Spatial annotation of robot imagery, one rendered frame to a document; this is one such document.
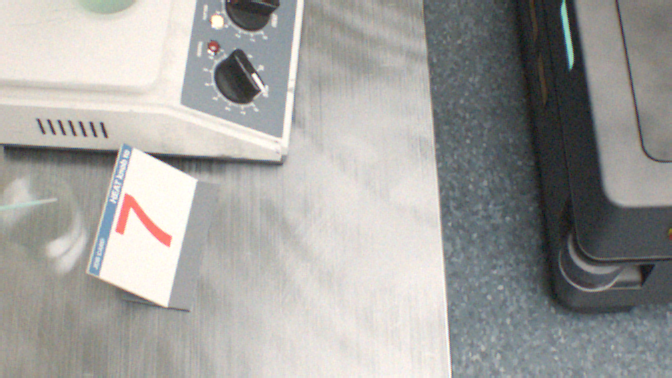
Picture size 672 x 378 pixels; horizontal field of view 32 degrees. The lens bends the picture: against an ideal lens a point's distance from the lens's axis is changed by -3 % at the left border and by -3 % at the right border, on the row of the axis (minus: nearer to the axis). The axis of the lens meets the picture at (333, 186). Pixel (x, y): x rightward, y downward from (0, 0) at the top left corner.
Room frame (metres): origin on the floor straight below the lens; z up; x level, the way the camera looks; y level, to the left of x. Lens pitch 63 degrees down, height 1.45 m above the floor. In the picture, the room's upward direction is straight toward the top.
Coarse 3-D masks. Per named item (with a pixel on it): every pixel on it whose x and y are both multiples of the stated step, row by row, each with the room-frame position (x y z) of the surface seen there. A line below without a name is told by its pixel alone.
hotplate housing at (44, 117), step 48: (192, 0) 0.46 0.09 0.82; (0, 96) 0.39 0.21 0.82; (48, 96) 0.38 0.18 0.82; (96, 96) 0.38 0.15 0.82; (144, 96) 0.38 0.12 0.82; (288, 96) 0.41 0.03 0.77; (0, 144) 0.39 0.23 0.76; (48, 144) 0.38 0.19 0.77; (96, 144) 0.38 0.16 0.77; (144, 144) 0.38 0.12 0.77; (192, 144) 0.37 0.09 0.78; (240, 144) 0.37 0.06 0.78; (288, 144) 0.38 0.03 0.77
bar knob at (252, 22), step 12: (228, 0) 0.46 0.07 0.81; (240, 0) 0.46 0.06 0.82; (252, 0) 0.46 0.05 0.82; (264, 0) 0.46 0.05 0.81; (276, 0) 0.47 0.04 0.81; (228, 12) 0.46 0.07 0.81; (240, 12) 0.46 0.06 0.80; (252, 12) 0.46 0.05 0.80; (264, 12) 0.46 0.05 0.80; (240, 24) 0.45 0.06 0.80; (252, 24) 0.45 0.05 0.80; (264, 24) 0.45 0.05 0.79
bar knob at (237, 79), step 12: (228, 60) 0.41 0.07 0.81; (240, 60) 0.41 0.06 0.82; (216, 72) 0.41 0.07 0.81; (228, 72) 0.41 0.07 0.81; (240, 72) 0.41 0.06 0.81; (252, 72) 0.41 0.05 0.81; (216, 84) 0.40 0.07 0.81; (228, 84) 0.40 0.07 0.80; (240, 84) 0.40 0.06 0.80; (252, 84) 0.40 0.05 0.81; (264, 84) 0.40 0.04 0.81; (228, 96) 0.39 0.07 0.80; (240, 96) 0.40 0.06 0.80; (252, 96) 0.39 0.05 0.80
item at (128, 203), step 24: (144, 168) 0.35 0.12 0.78; (144, 192) 0.34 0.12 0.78; (168, 192) 0.34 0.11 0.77; (120, 216) 0.32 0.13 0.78; (144, 216) 0.32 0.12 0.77; (168, 216) 0.33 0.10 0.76; (120, 240) 0.30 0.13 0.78; (144, 240) 0.31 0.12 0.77; (168, 240) 0.31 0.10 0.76; (120, 264) 0.29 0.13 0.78; (144, 264) 0.29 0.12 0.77; (168, 264) 0.30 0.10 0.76; (144, 288) 0.28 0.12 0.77
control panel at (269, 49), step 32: (224, 0) 0.47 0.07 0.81; (288, 0) 0.48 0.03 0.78; (192, 32) 0.43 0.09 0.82; (224, 32) 0.44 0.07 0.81; (256, 32) 0.45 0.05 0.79; (288, 32) 0.46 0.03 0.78; (192, 64) 0.41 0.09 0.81; (256, 64) 0.42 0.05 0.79; (288, 64) 0.43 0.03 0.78; (192, 96) 0.39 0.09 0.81; (224, 96) 0.39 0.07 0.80; (256, 128) 0.38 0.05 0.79
